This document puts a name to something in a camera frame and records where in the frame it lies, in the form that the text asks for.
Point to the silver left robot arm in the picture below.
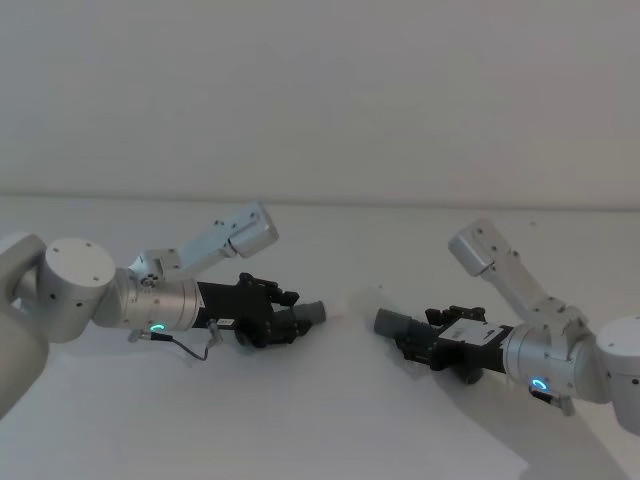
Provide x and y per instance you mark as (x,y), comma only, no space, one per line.
(75,285)

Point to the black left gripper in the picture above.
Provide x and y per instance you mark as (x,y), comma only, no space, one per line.
(235,305)

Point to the white table cloth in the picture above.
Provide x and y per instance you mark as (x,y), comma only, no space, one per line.
(300,410)

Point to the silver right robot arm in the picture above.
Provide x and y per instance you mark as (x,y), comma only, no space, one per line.
(550,350)

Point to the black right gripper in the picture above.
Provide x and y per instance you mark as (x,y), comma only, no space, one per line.
(470,350)

